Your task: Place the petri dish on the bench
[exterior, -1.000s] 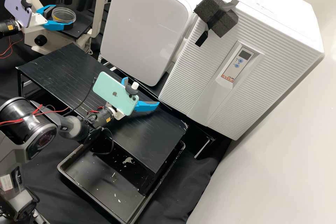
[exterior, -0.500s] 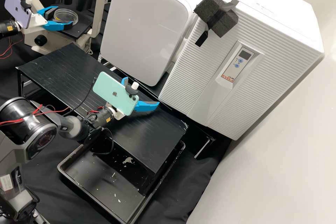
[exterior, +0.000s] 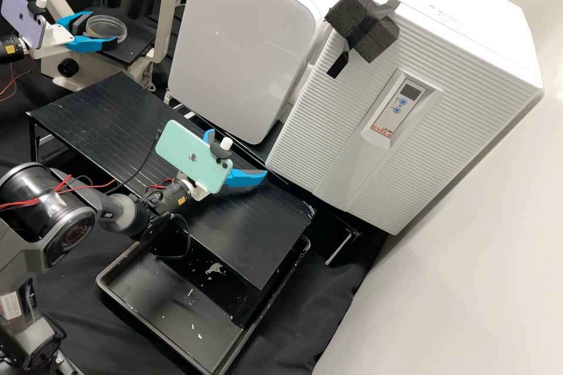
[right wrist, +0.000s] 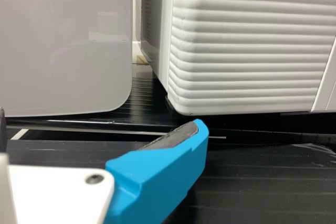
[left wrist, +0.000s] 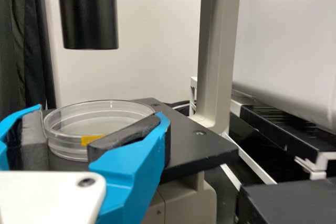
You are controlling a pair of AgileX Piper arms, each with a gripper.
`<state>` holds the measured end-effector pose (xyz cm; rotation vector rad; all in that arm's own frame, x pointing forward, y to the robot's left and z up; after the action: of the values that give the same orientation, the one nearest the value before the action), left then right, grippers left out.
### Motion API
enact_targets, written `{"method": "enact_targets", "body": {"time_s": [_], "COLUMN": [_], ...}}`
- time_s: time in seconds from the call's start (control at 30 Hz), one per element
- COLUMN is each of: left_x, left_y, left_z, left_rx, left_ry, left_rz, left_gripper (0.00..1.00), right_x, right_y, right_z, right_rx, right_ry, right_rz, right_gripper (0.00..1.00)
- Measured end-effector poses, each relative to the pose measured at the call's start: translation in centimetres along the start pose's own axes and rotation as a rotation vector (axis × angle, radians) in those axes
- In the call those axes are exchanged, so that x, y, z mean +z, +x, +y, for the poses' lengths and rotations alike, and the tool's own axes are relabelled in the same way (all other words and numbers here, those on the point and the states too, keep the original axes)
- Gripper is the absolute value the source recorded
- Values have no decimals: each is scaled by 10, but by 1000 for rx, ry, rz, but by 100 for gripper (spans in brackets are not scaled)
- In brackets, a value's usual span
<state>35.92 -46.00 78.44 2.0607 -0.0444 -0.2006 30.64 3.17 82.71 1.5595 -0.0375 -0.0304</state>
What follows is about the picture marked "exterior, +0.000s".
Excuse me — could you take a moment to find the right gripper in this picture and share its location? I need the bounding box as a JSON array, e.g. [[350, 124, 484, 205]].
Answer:
[[184, 128, 269, 202]]

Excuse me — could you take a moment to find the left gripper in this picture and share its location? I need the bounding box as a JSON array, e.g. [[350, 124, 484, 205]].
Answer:
[[43, 11, 121, 54]]

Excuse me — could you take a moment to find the petri dish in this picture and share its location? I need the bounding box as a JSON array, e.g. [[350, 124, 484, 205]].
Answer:
[[84, 14, 129, 44]]

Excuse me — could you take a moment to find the black platform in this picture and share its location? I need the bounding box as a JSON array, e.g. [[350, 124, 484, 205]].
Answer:
[[165, 93, 388, 267], [26, 71, 318, 328]]

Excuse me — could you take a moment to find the white box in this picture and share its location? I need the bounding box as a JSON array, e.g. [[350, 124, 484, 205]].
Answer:
[[166, 0, 356, 146]]

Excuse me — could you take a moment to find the black tray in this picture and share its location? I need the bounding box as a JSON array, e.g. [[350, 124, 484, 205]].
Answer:
[[96, 234, 312, 375]]

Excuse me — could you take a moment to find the incubator door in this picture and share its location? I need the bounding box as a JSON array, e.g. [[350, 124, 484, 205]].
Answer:
[[266, 0, 542, 236]]

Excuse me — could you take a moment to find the right wrist camera phone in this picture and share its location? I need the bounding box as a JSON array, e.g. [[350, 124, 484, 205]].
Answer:
[[156, 120, 235, 195]]

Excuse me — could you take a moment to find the wrist camera phone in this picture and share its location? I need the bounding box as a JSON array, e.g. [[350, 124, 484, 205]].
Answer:
[[0, 0, 50, 50], [156, 120, 235, 195]]

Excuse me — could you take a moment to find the left wrist camera phone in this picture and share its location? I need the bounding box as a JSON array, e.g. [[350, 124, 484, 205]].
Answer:
[[0, 0, 50, 50]]

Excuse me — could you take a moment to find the black cable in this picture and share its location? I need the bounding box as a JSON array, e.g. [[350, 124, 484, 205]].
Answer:
[[149, 212, 193, 260], [115, 128, 162, 187]]

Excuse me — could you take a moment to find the red wire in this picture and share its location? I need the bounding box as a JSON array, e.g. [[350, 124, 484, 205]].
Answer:
[[0, 65, 23, 101]]

